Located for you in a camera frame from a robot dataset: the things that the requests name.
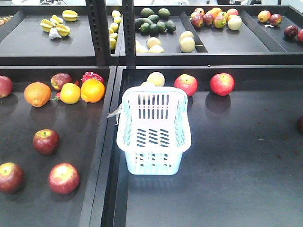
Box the light blue plastic basket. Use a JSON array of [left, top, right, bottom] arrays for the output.
[[116, 86, 191, 175]]

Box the clear plastic tag strip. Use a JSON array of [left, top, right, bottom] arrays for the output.
[[107, 104, 122, 125]]

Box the pale yellow pear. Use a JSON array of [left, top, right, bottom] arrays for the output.
[[147, 71, 165, 87]]

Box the red apple back middle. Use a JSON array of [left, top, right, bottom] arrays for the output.
[[174, 74, 198, 97]]

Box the orange right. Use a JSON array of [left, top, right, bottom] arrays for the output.
[[80, 79, 106, 103]]

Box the orange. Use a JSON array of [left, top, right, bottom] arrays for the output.
[[80, 79, 106, 103], [24, 82, 51, 107]]

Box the red bell pepper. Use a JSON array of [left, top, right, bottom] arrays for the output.
[[81, 71, 104, 83]]

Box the red apple back right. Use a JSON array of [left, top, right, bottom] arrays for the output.
[[210, 73, 235, 96]]

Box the yellow round fruit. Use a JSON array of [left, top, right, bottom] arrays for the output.
[[60, 83, 80, 104]]

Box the dark red apple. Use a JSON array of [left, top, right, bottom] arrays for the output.
[[51, 73, 72, 91], [33, 129, 60, 156]]

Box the black upper fruit shelf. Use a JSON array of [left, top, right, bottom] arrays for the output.
[[0, 1, 303, 66]]

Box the dark red apple middle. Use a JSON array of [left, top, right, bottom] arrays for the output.
[[33, 129, 60, 156]]

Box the orange left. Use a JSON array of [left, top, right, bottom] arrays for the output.
[[24, 82, 51, 107]]

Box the white garlic bulb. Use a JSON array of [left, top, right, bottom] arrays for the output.
[[49, 27, 62, 39]]

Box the red apple front left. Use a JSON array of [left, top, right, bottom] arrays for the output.
[[0, 162, 24, 193]]

